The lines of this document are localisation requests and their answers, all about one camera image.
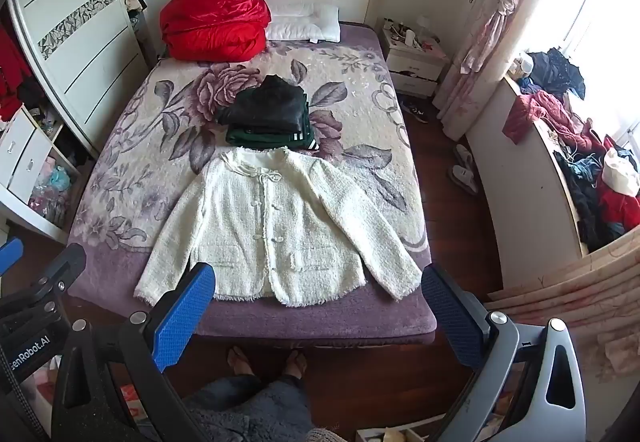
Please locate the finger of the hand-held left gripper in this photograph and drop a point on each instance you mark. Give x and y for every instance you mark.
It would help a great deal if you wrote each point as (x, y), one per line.
(62, 269)
(11, 252)

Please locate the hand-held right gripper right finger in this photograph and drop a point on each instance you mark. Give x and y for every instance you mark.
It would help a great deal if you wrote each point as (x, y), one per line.
(450, 317)

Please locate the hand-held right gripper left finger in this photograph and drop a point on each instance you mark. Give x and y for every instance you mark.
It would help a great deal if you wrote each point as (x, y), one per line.
(186, 317)

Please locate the white tweed jacket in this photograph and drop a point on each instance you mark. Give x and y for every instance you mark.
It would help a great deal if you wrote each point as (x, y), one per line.
(270, 227)

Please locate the mixed clothes pile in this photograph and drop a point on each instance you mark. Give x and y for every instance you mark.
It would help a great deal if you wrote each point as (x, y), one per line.
(590, 207)

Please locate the hanging red clothes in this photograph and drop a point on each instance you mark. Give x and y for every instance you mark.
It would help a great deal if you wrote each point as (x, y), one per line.
(10, 72)

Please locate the dark blue clothes heap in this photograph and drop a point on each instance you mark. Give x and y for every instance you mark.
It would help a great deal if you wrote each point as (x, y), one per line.
(552, 69)

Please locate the person's foot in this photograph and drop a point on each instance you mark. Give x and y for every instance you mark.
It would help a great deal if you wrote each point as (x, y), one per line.
(239, 361)
(295, 363)

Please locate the white drawer unit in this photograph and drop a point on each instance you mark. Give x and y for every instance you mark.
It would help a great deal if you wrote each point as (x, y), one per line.
(25, 157)

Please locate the person's grey fleece legs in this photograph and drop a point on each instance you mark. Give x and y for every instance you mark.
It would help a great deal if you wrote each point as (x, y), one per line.
(250, 409)

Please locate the open cardboard box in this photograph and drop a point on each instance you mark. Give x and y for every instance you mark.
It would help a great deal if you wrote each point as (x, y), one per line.
(395, 432)

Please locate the pink floral draped fabric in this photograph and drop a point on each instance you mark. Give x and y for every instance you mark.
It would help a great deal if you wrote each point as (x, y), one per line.
(575, 287)

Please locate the folded green striped garment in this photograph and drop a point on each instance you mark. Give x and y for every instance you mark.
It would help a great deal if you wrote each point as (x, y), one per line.
(260, 136)

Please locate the dark sneakers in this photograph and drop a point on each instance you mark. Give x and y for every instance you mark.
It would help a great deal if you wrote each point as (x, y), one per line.
(415, 110)

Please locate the white sliding wardrobe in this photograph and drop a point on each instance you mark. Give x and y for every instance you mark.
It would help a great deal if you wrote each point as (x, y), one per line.
(75, 47)

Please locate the dark red garment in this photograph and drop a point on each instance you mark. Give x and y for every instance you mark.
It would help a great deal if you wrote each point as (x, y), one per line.
(535, 114)

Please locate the white cloth hat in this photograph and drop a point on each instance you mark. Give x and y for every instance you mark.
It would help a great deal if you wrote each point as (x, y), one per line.
(620, 172)

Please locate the folded black garment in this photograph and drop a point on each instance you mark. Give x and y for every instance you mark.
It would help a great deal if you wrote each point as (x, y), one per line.
(265, 104)

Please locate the white nightstand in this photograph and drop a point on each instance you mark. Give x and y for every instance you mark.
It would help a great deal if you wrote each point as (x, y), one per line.
(415, 64)

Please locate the white cup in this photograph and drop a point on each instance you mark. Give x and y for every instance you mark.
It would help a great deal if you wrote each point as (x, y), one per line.
(410, 38)

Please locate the red quilt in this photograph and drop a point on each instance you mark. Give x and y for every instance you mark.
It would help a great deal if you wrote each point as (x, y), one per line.
(215, 22)

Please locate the pink tied curtain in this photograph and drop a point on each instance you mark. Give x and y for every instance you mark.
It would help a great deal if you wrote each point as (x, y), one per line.
(492, 22)

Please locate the white pillow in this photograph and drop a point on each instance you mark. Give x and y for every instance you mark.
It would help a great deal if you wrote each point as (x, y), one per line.
(305, 24)

